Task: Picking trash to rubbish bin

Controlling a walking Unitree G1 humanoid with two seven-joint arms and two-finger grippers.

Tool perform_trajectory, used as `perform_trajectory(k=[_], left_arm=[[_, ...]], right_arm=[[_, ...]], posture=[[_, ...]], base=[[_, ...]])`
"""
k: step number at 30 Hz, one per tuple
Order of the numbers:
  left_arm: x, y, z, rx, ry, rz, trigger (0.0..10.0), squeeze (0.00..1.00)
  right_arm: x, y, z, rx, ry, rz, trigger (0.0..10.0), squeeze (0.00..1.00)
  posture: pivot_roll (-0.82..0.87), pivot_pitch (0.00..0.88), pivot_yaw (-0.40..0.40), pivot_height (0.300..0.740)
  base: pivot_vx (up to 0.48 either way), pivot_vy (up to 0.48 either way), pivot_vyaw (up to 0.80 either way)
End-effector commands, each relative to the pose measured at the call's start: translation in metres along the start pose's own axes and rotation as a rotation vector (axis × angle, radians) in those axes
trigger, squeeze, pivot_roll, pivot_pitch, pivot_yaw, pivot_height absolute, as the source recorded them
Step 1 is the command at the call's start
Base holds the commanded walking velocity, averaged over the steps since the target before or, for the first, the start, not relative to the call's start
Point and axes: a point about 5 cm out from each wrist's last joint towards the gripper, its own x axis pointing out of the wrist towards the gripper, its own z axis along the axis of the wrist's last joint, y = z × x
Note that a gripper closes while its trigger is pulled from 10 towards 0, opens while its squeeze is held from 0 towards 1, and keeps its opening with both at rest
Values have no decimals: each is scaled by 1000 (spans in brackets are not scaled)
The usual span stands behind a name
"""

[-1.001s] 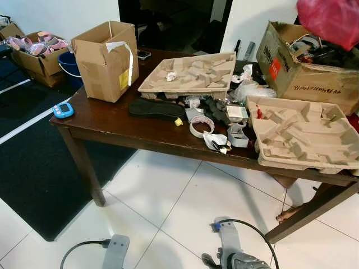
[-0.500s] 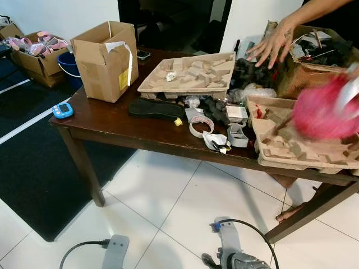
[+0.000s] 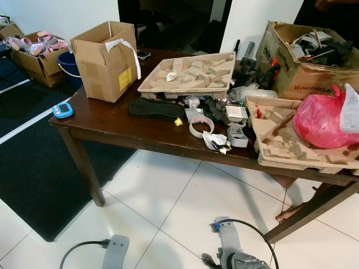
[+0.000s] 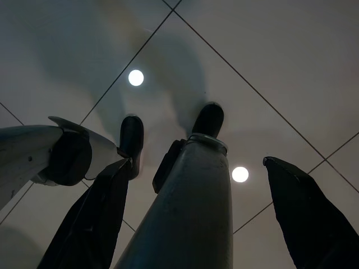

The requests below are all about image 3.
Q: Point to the person bare foot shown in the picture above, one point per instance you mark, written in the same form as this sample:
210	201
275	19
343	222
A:
289	214

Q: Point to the crumpled white black wrapper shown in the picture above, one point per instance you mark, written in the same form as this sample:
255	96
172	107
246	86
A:
213	140

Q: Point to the grey tape dispenser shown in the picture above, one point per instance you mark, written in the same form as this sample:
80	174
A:
238	137

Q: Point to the beige moulded pulp tray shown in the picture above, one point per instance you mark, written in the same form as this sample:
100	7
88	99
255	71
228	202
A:
280	145
213	67

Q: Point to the white tape roll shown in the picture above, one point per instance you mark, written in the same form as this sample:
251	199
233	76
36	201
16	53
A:
192	128

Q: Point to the small white box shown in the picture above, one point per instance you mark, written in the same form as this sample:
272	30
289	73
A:
236	114

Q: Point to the black foam pieces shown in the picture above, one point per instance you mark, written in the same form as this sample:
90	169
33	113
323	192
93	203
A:
215	107
252	73

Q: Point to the black shoe insole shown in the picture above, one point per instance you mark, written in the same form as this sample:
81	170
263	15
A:
154	109

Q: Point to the dark brown wooden table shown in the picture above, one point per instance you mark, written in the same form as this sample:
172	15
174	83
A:
112	120

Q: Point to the clear plastic bag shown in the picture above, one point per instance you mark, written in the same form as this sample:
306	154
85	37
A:
252	92

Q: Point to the red plastic bag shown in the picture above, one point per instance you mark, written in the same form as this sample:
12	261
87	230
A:
320	120

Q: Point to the crumpled white paper ball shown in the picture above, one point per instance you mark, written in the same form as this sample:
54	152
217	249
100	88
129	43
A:
171	76

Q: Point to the large printed cardboard box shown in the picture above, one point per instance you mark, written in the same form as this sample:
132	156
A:
314	84

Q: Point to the white paper receipt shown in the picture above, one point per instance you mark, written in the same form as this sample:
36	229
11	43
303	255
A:
350	109

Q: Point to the blue digital timer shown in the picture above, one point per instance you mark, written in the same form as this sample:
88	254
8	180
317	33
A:
62	110

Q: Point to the black marker pen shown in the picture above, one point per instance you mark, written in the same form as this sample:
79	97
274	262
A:
237	47

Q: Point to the grey flat stick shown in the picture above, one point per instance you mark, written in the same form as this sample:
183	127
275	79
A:
249	49

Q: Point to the black smartphone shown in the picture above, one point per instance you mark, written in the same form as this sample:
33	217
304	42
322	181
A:
143	55

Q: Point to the upright cardboard box yellow label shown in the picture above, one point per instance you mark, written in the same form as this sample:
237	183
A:
98	70

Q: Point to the white paper strip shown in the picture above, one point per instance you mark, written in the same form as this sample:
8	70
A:
115	43

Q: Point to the blue plastic bucket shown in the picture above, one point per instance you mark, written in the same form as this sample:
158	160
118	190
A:
67	70

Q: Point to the cardboard box with pink items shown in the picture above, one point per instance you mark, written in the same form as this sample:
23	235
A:
33	67

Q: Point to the pink items bundle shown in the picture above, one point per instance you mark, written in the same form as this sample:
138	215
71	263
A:
39	46

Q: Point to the small brown cardboard box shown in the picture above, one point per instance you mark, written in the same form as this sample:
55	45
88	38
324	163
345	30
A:
11	31

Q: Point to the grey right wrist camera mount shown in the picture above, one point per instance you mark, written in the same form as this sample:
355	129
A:
229	238

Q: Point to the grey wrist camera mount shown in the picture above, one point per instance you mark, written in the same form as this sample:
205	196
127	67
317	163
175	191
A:
229	238
116	252

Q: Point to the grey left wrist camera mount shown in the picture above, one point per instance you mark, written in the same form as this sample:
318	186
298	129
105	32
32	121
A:
116	252

